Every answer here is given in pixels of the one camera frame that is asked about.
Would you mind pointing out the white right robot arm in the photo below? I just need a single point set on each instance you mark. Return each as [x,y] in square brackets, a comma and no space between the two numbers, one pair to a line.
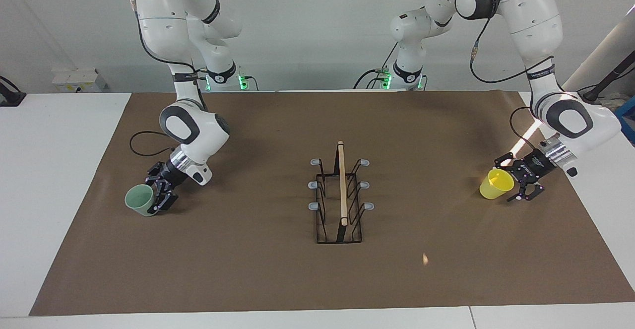
[163,21]

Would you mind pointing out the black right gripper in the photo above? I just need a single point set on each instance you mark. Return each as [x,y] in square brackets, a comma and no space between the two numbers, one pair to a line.
[176,174]

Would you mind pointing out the blue crate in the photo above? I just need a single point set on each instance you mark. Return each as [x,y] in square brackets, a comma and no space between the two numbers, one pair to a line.
[629,125]

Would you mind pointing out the black clamp base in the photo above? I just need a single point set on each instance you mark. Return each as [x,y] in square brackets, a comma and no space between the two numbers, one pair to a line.
[10,98]

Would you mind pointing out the black pole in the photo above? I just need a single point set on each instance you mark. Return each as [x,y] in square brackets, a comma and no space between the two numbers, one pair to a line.
[612,76]

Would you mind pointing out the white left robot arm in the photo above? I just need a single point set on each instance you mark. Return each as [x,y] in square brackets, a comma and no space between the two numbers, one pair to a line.
[536,16]

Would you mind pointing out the brown table mat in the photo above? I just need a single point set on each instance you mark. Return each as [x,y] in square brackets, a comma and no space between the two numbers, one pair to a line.
[248,269]

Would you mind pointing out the pale green plastic cup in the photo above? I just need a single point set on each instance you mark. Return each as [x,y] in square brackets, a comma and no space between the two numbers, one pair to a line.
[136,201]

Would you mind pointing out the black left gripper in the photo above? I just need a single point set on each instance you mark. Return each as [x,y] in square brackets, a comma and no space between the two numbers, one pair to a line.
[536,165]

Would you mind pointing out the white paper roll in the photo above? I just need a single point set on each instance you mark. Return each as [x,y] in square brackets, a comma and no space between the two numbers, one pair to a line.
[605,46]

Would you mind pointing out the yellow plastic cup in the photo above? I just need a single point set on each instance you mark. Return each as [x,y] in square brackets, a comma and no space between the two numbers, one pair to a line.
[493,187]

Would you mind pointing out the white power strip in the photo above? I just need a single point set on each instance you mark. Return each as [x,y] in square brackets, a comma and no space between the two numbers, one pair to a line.
[79,81]

